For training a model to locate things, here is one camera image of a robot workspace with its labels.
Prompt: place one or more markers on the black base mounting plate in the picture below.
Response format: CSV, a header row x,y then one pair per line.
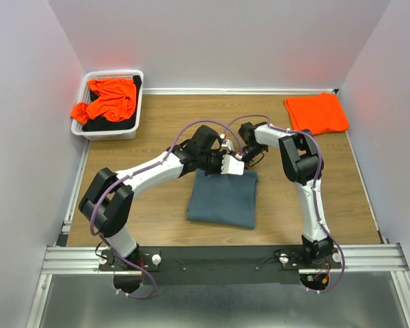
x,y
225,265

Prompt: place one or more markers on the white plastic laundry basket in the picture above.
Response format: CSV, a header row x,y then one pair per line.
x,y
84,96

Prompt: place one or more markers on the crumpled orange t shirt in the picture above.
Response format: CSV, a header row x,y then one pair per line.
x,y
116,102

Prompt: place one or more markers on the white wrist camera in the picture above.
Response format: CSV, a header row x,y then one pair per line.
x,y
232,164
226,144

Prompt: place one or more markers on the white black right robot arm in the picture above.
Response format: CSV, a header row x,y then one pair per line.
x,y
302,163

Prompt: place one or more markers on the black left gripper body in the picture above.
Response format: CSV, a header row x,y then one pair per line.
x,y
211,162

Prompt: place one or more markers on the black t shirt in basket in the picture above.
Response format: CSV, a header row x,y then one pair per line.
x,y
101,124

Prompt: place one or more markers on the folded orange t shirt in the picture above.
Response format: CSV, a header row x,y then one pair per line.
x,y
320,114

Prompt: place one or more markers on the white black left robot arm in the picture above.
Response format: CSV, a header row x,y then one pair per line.
x,y
107,202

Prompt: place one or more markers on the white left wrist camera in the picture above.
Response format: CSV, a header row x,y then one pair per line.
x,y
232,164

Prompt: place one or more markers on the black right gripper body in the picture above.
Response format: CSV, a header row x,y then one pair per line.
x,y
251,152

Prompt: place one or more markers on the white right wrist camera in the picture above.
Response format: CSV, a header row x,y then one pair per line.
x,y
226,144

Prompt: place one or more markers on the blue grey t shirt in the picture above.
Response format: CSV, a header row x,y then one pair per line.
x,y
228,200

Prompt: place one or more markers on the aluminium extrusion rail frame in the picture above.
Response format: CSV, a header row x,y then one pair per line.
x,y
374,292

